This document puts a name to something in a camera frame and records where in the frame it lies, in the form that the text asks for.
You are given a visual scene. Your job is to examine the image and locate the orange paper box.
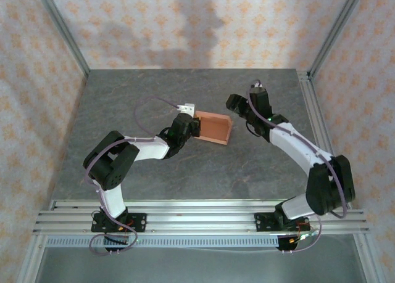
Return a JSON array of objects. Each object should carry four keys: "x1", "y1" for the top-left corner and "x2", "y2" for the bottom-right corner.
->
[{"x1": 193, "y1": 110, "x2": 234, "y2": 146}]

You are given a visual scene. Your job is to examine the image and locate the small green circuit board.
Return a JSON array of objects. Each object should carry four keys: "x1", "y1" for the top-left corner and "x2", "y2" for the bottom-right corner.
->
[{"x1": 296, "y1": 229, "x2": 318, "y2": 242}]

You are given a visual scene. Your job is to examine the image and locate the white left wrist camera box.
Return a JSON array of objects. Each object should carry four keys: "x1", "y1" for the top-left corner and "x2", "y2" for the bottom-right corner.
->
[{"x1": 177, "y1": 102, "x2": 196, "y2": 117}]

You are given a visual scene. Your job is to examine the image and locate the aluminium side rail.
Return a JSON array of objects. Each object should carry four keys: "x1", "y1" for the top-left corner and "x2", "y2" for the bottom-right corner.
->
[{"x1": 297, "y1": 70, "x2": 352, "y2": 210}]

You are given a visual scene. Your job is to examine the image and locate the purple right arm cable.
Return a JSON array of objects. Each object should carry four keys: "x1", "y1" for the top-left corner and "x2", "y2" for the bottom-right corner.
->
[{"x1": 246, "y1": 79, "x2": 348, "y2": 255}]

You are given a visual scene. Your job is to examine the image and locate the aluminium mounting rail frame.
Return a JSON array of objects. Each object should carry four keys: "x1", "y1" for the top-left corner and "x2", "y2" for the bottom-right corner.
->
[{"x1": 32, "y1": 199, "x2": 370, "y2": 235}]

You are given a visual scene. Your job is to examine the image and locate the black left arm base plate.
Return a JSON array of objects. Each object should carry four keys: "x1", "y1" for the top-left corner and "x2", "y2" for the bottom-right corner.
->
[{"x1": 91, "y1": 212, "x2": 148, "y2": 234}]

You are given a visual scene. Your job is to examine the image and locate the aluminium frame post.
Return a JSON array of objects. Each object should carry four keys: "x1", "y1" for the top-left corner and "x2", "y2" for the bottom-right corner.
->
[
  {"x1": 32, "y1": 0, "x2": 91, "y2": 78},
  {"x1": 307, "y1": 0, "x2": 368, "y2": 80}
]

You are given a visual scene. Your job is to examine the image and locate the grey slotted cable duct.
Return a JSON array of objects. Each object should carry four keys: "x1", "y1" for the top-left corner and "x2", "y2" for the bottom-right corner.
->
[{"x1": 45, "y1": 236, "x2": 280, "y2": 249}]

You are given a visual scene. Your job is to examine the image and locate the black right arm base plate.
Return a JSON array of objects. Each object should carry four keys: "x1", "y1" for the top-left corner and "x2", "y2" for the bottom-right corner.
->
[{"x1": 253, "y1": 211, "x2": 311, "y2": 233}]

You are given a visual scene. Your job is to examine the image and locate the black cable bracket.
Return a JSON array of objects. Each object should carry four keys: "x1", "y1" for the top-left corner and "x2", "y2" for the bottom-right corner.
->
[
  {"x1": 104, "y1": 235, "x2": 130, "y2": 253},
  {"x1": 275, "y1": 235, "x2": 297, "y2": 253}
]

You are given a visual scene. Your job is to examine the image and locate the aluminium frame leg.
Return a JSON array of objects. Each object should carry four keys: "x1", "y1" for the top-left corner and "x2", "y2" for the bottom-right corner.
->
[
  {"x1": 18, "y1": 233, "x2": 47, "y2": 283},
  {"x1": 351, "y1": 233, "x2": 382, "y2": 283}
]

